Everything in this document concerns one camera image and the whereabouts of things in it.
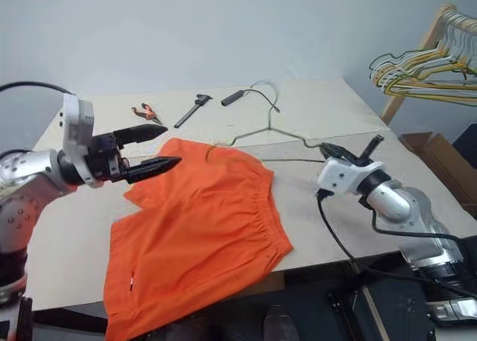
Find wooden clothes rack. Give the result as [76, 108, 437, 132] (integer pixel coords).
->
[379, 4, 477, 126]

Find orange shorts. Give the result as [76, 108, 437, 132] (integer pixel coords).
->
[104, 137, 294, 340]

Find black cylinder with cable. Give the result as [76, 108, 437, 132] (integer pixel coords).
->
[221, 89, 282, 115]

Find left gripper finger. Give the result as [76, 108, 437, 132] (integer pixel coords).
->
[124, 156, 183, 185]
[113, 124, 168, 149]

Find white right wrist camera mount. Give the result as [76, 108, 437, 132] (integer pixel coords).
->
[315, 158, 385, 199]

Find black caliper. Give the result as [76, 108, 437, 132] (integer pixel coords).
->
[173, 92, 215, 130]

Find white wire hanger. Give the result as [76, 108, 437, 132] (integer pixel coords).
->
[374, 16, 476, 85]
[368, 15, 474, 82]

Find olive green wire hanger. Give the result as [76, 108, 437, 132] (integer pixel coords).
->
[374, 16, 477, 96]
[372, 19, 477, 89]

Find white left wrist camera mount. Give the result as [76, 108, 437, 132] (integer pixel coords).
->
[59, 92, 104, 190]

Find wooden strip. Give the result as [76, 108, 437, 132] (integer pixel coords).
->
[361, 284, 385, 341]

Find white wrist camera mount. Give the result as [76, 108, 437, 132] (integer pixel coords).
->
[315, 158, 385, 199]
[59, 92, 104, 190]

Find brown cardboard box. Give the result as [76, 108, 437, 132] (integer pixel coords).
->
[398, 131, 477, 220]

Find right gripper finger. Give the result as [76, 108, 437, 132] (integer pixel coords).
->
[320, 141, 354, 160]
[359, 133, 385, 164]

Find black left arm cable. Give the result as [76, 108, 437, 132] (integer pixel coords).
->
[0, 80, 75, 96]

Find black case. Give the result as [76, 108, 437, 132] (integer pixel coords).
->
[450, 121, 477, 168]

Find dark rounded shape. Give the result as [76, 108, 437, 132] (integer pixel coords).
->
[262, 304, 300, 341]

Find orange handled pliers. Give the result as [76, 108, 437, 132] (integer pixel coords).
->
[130, 103, 165, 127]

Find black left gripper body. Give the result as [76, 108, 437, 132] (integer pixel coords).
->
[83, 130, 132, 185]

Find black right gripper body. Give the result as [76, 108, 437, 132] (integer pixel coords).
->
[336, 150, 374, 168]

